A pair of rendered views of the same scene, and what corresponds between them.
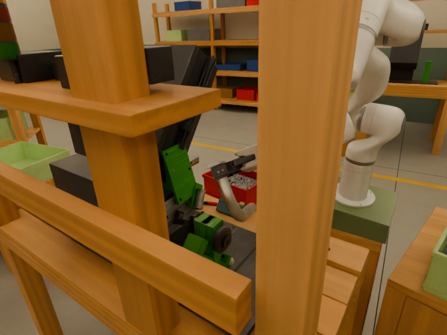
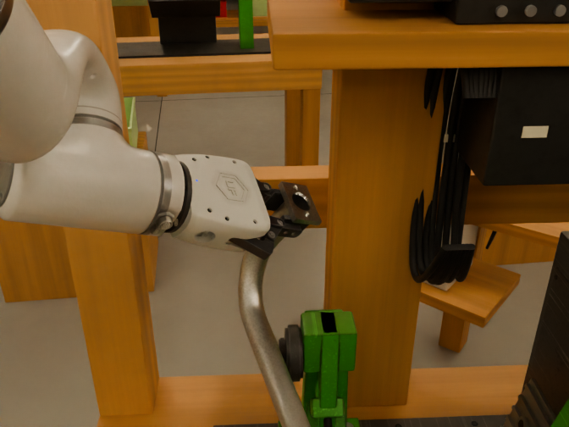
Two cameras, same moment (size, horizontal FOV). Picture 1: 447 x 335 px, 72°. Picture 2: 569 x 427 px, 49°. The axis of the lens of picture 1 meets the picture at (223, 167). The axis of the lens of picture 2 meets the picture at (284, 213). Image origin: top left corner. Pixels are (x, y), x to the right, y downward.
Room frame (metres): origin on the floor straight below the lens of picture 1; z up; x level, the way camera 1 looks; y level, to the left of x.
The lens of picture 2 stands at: (1.19, -0.40, 1.68)
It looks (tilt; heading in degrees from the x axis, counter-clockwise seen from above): 28 degrees down; 141
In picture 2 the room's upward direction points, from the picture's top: straight up
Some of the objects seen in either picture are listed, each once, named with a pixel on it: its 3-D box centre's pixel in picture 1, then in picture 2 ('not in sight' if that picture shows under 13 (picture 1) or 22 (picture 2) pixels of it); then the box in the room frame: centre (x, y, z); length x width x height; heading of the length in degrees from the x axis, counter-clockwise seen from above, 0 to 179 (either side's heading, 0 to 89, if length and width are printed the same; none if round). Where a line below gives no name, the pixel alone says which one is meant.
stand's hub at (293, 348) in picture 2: (223, 240); (290, 352); (0.69, 0.01, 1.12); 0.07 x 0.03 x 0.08; 144
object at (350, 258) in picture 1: (201, 215); not in sight; (1.27, 0.12, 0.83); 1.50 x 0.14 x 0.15; 54
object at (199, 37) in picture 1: (218, 56); not in sight; (6.94, 0.02, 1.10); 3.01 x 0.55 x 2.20; 59
